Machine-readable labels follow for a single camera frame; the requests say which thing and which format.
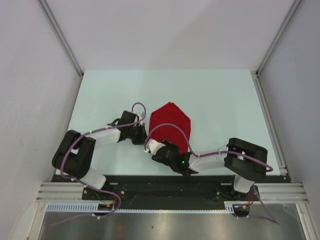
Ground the red cloth napkin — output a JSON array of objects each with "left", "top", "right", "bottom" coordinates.
[{"left": 149, "top": 102, "right": 191, "bottom": 154}]

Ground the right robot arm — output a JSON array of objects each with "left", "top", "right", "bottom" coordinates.
[{"left": 145, "top": 138, "right": 272, "bottom": 201}]

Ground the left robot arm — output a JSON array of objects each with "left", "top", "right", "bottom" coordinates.
[{"left": 51, "top": 110, "right": 147, "bottom": 200}]

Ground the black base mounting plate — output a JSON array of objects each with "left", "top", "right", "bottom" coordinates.
[{"left": 50, "top": 174, "right": 293, "bottom": 204}]

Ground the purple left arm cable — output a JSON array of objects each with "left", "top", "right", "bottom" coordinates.
[{"left": 48, "top": 102, "right": 147, "bottom": 226}]

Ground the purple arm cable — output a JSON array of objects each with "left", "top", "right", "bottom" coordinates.
[
  {"left": 143, "top": 122, "right": 280, "bottom": 225},
  {"left": 48, "top": 102, "right": 147, "bottom": 226}
]

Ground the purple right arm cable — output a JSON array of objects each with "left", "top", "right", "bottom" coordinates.
[{"left": 143, "top": 122, "right": 280, "bottom": 225}]

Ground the white slotted cable duct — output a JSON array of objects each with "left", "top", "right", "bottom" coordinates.
[{"left": 46, "top": 201, "right": 237, "bottom": 215}]

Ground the aluminium front rail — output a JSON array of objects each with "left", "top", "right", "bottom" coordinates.
[{"left": 36, "top": 182, "right": 309, "bottom": 204}]

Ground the left aluminium frame post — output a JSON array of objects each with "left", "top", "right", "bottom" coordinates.
[{"left": 37, "top": 0, "right": 84, "bottom": 79}]

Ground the aluminium frame post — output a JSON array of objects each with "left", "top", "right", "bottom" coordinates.
[
  {"left": 37, "top": 0, "right": 84, "bottom": 79},
  {"left": 255, "top": 0, "right": 303, "bottom": 76}
]

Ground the right aluminium frame post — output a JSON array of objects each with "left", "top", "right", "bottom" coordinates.
[{"left": 255, "top": 0, "right": 303, "bottom": 76}]

